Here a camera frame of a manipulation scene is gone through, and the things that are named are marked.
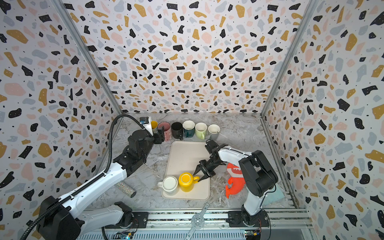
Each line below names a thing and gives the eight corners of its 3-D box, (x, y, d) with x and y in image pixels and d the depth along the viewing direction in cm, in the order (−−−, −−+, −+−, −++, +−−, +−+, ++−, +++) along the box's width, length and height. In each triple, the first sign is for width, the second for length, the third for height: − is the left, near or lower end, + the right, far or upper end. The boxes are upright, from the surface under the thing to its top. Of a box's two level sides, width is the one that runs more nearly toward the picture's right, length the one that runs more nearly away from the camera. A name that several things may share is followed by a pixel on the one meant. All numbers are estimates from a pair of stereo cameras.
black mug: (171, 140, 106) (170, 132, 99) (173, 130, 112) (171, 122, 105) (182, 140, 106) (181, 132, 99) (183, 130, 112) (182, 122, 105)
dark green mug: (186, 142, 107) (185, 132, 98) (182, 132, 113) (181, 122, 104) (197, 138, 109) (197, 129, 101) (193, 129, 115) (192, 119, 106)
